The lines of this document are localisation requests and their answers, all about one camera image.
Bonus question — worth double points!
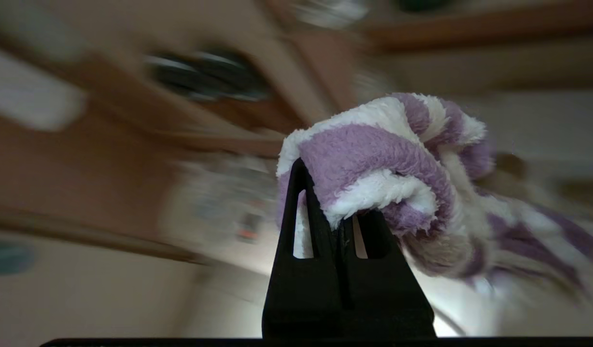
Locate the brown wooden side shelf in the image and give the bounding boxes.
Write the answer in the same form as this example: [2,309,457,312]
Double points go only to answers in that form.
[0,29,335,263]

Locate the brown wall shelf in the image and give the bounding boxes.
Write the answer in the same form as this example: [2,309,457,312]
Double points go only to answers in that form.
[359,0,593,53]

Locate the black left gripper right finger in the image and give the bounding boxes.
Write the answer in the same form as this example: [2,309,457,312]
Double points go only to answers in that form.
[339,208,437,339]

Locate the purple white striped towel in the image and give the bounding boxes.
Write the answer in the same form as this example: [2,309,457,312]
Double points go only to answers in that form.
[276,93,593,309]

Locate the clear plastic bottle with label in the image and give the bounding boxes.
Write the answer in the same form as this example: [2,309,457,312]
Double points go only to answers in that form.
[161,154,280,270]

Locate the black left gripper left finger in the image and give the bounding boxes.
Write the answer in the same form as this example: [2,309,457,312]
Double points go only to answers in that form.
[262,158,346,340]

